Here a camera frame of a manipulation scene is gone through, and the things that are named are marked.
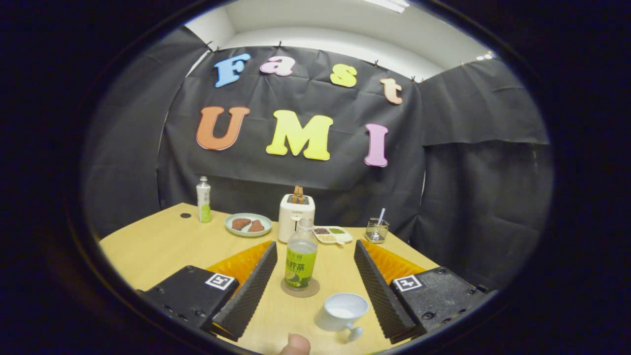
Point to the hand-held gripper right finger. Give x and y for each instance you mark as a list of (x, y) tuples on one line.
[(382, 296)]

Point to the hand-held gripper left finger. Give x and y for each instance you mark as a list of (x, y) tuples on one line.
[(249, 296)]

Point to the white cup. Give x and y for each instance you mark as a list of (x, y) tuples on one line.
[(335, 318)]

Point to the clear juice bottle green label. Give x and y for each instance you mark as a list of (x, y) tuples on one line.
[(300, 266)]

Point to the brown round coaster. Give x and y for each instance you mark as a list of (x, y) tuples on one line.
[(313, 291)]

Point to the small white green bottle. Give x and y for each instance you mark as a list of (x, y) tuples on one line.
[(203, 199)]

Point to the pale green plate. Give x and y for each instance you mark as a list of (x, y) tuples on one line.
[(246, 234)]

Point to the clear glass holder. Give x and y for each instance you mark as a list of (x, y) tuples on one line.
[(377, 232)]

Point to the brown bread piece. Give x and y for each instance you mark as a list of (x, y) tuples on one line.
[(241, 224), (256, 227)]

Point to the white divided snack tray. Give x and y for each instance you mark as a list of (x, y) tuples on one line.
[(333, 235)]

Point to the white straw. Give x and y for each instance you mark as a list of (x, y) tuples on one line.
[(381, 214)]

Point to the cream toaster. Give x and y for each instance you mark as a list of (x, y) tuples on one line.
[(291, 219)]

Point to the wooden table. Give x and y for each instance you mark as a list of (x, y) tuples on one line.
[(157, 246)]

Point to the brown toast slice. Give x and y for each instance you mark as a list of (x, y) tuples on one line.
[(297, 194)]

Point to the black backdrop cloth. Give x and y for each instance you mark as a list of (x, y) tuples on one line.
[(468, 172)]

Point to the small ceiling light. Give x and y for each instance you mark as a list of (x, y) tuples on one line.
[(484, 56)]

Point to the long ceiling light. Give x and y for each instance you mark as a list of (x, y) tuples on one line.
[(389, 4)]

